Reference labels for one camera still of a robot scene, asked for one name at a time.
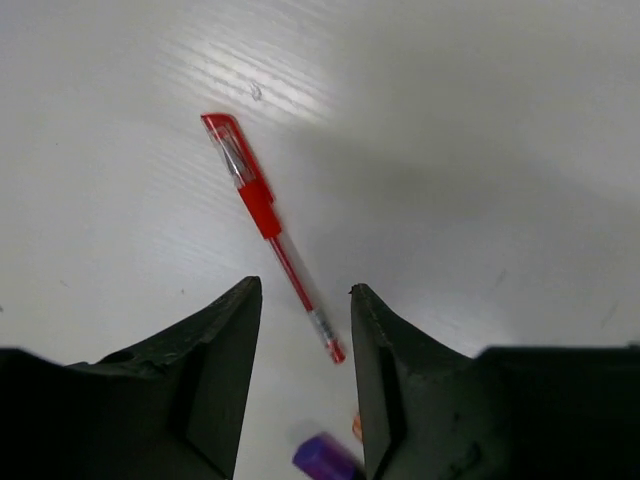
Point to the orange eraser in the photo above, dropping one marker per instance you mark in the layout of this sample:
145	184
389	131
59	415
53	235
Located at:
357	428

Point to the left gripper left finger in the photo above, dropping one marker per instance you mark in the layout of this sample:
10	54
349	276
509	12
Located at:
171	406

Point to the purple highlighter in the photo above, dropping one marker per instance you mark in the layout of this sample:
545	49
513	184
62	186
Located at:
321	457

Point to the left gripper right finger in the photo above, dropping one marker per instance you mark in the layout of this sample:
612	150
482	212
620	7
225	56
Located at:
414	397

